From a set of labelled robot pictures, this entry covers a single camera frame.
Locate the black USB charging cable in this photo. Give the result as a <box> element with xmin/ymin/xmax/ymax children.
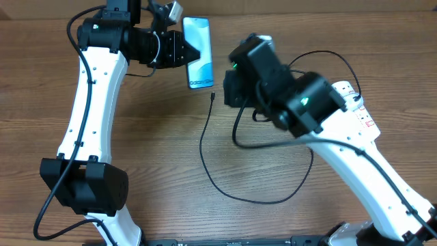
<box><xmin>199</xmin><ymin>50</ymin><xmax>363</xmax><ymax>206</ymax></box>

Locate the white charger adapter plug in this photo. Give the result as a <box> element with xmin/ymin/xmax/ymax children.
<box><xmin>343</xmin><ymin>93</ymin><xmax>364</xmax><ymax>111</ymax></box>

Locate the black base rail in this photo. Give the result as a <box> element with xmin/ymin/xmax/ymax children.
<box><xmin>140</xmin><ymin>235</ymin><xmax>328</xmax><ymax>246</ymax></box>

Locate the blue Galaxy smartphone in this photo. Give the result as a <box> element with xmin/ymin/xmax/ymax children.
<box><xmin>182</xmin><ymin>16</ymin><xmax>214</xmax><ymax>90</ymax></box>

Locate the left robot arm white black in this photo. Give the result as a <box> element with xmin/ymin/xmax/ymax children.
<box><xmin>40</xmin><ymin>1</ymin><xmax>200</xmax><ymax>245</ymax></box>

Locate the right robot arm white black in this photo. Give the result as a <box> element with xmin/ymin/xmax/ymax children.
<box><xmin>223</xmin><ymin>35</ymin><xmax>436</xmax><ymax>245</ymax></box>

